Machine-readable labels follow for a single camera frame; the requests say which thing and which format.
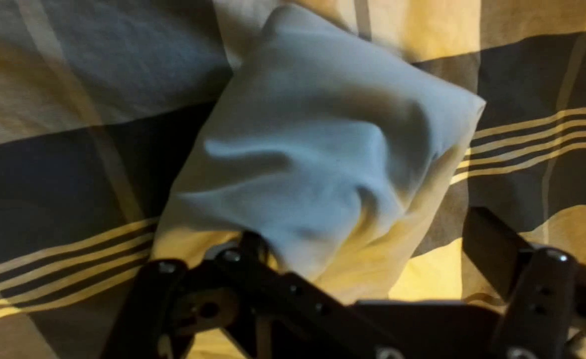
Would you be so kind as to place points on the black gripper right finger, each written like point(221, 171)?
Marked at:
point(538, 291)

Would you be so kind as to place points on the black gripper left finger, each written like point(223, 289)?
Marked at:
point(253, 305)

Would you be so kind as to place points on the grey towel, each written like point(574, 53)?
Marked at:
point(319, 145)

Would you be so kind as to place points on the plaid bedspread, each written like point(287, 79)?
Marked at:
point(74, 131)

